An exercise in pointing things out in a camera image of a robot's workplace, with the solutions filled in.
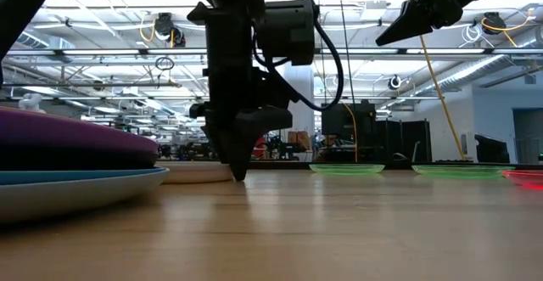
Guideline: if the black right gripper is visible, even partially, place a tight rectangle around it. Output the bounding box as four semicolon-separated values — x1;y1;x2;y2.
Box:
375;0;464;47

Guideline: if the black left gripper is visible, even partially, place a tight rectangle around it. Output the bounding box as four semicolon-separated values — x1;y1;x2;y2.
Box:
187;2;299;183

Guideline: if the pale pinkish plastic plate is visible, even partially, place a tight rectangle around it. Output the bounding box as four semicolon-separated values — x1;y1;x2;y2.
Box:
155;160;235;185

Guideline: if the purple plastic plate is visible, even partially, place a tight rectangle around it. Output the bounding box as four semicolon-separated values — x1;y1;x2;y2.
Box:
0;105;160;155

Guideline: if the translucent pink plastic plate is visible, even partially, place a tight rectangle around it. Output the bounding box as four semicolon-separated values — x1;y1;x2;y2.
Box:
501;169;543;191

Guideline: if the cardboard box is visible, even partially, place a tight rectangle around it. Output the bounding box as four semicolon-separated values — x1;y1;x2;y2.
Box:
287;130;311;151

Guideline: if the white building column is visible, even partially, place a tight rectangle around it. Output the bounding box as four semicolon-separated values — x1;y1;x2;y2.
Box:
281;63;316;160

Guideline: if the black equipment cabinet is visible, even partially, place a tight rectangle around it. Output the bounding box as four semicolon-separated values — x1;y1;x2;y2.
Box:
321;99;377;163

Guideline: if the translucent green plastic plate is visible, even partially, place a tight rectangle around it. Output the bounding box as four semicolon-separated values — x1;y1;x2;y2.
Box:
411;164;517;180
308;163;386;177

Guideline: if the black partition panel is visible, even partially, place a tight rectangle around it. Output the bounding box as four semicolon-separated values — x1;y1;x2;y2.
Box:
374;119;433;164

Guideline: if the dark desk monitor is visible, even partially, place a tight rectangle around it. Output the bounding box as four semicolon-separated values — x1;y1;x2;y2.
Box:
473;133;511;165

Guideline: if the blue plastic plate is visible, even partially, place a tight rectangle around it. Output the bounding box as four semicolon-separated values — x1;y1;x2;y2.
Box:
0;166;171;223

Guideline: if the thin black hanging cable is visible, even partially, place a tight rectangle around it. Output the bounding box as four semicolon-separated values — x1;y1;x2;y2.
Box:
337;0;358;164

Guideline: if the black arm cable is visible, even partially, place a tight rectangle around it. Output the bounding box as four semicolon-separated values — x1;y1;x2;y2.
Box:
249;0;345;113

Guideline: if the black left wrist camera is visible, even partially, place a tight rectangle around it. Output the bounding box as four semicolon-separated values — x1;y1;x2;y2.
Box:
254;0;320;67

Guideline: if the thin yellow cable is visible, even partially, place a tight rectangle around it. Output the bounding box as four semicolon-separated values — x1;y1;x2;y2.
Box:
341;102;360;164

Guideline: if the black table edge frame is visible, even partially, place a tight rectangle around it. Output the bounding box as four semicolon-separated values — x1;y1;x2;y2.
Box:
249;160;543;171

